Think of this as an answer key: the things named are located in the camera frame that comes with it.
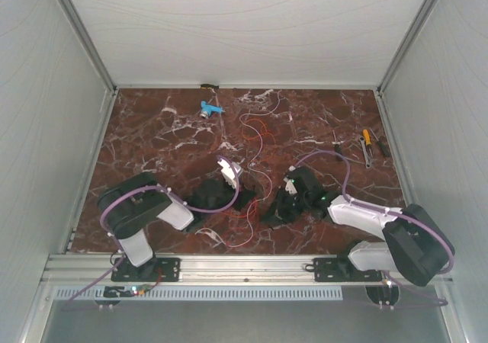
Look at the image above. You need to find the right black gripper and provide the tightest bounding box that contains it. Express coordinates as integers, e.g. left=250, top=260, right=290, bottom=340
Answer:
left=259, top=185, right=310, bottom=225

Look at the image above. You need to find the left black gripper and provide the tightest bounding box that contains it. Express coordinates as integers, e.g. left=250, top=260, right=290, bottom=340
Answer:
left=204, top=181, right=258, bottom=218

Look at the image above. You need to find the red wire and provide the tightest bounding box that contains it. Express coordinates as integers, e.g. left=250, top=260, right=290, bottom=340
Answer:
left=213, top=197, right=264, bottom=241

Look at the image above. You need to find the white wire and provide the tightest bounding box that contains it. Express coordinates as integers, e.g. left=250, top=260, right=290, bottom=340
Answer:
left=194, top=89, right=291, bottom=248

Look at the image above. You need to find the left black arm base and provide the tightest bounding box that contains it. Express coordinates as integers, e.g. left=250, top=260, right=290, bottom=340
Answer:
left=111, top=257, right=181, bottom=282

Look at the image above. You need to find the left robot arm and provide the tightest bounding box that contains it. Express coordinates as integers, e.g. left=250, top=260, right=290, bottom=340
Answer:
left=97, top=172, right=256, bottom=280

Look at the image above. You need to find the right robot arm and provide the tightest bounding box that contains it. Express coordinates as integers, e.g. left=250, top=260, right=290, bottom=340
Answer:
left=262, top=166, right=455, bottom=287

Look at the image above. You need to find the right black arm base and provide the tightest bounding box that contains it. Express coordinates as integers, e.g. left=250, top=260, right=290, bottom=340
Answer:
left=306, top=258, right=383, bottom=283

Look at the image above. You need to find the blue connector plug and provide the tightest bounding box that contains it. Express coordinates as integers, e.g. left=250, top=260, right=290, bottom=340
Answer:
left=200, top=101, right=224, bottom=119

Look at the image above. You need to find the red shaft black screwdriver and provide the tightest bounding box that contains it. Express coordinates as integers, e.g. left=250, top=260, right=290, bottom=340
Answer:
left=332, top=131, right=342, bottom=162

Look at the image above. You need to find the silver wrench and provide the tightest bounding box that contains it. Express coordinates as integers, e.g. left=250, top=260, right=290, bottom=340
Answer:
left=359, top=136, right=371, bottom=168

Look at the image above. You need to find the black yellow edge clip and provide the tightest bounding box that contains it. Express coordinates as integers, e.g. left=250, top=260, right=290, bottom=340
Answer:
left=200, top=83, right=219, bottom=89

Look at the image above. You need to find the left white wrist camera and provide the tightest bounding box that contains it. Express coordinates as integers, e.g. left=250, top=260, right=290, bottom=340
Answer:
left=217, top=159, right=242, bottom=189

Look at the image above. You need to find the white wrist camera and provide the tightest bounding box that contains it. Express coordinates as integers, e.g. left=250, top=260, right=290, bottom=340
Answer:
left=217, top=159, right=242, bottom=189
left=284, top=165, right=297, bottom=194

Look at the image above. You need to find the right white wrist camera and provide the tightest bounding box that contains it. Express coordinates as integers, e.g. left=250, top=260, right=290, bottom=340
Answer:
left=284, top=165, right=297, bottom=194

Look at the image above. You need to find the slotted grey cable duct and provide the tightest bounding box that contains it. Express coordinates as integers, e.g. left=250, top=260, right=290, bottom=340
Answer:
left=55, top=286, right=343, bottom=302

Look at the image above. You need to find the yellow handled screwdriver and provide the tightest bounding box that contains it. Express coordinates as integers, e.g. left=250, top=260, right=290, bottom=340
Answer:
left=362, top=129, right=371, bottom=146

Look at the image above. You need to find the black handled screwdriver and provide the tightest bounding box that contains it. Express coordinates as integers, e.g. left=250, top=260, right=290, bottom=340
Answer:
left=377, top=140, right=391, bottom=158

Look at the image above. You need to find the aluminium front rail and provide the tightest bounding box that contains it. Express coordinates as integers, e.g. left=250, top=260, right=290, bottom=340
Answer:
left=41, top=254, right=454, bottom=283

